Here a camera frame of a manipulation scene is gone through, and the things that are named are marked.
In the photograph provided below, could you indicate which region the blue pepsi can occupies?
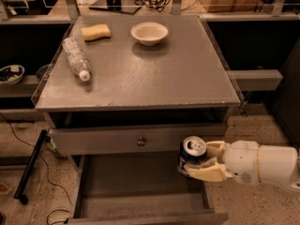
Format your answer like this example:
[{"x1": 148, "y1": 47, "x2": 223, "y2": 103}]
[{"x1": 177, "y1": 136, "x2": 207, "y2": 177}]

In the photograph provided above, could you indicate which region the black bar on floor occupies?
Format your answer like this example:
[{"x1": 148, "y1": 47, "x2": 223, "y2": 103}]
[{"x1": 14, "y1": 129, "x2": 47, "y2": 205}]

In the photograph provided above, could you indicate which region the round metal drawer knob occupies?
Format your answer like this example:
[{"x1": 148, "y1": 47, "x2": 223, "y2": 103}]
[{"x1": 137, "y1": 137, "x2": 146, "y2": 146}]

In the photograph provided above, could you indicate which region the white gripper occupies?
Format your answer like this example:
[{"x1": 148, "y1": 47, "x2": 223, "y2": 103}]
[{"x1": 184, "y1": 141, "x2": 259, "y2": 185}]

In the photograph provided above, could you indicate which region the black monitor stand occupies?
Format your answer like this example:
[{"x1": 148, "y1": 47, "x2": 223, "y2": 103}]
[{"x1": 88, "y1": 0, "x2": 142, "y2": 15}]

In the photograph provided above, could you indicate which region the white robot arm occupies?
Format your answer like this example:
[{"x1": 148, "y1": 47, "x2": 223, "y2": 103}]
[{"x1": 184, "y1": 141, "x2": 300, "y2": 194}]

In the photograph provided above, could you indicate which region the white paper bowl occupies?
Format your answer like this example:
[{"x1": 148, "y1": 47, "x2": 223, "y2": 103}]
[{"x1": 131, "y1": 22, "x2": 169, "y2": 46}]

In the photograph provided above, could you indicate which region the grey drawer cabinet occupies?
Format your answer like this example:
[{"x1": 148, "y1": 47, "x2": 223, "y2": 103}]
[{"x1": 34, "y1": 14, "x2": 241, "y2": 171}]

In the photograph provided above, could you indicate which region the grey open middle drawer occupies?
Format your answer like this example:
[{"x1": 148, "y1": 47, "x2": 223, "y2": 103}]
[{"x1": 67, "y1": 151, "x2": 229, "y2": 225}]

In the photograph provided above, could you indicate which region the black floor cable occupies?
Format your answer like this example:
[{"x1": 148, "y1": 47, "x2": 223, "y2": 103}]
[{"x1": 0, "y1": 112, "x2": 73, "y2": 225}]

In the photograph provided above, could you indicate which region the yellow sponge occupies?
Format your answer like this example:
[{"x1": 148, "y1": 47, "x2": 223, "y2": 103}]
[{"x1": 81, "y1": 24, "x2": 111, "y2": 41}]

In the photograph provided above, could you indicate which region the clear plastic water bottle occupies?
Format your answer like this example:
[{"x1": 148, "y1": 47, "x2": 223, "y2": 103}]
[{"x1": 62, "y1": 37, "x2": 91, "y2": 82}]

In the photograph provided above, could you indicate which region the grey side shelf right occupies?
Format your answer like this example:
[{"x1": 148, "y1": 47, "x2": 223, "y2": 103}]
[{"x1": 228, "y1": 69, "x2": 283, "y2": 91}]

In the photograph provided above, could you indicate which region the white bowl with items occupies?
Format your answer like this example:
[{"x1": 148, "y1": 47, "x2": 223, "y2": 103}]
[{"x1": 0, "y1": 65, "x2": 24, "y2": 85}]

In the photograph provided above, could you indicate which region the grey top drawer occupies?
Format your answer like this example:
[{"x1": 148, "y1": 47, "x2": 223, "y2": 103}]
[{"x1": 50, "y1": 123, "x2": 227, "y2": 156}]

